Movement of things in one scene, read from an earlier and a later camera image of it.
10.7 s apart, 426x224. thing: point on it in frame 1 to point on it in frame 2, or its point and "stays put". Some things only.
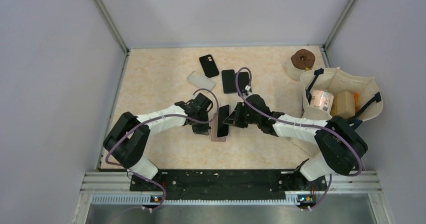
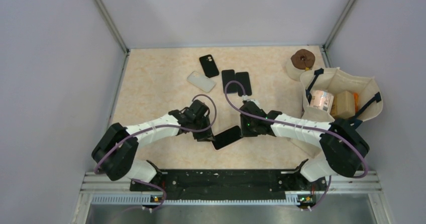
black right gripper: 235,119 to 244,132
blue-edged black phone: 229,81 stays put
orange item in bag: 355,99 stays put
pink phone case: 214,129 to 237,146
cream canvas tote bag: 367,89 stays put
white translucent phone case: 201,81 stays put
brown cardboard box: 343,104 stays put
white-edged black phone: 223,129 to 226,137
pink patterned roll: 322,100 stays put
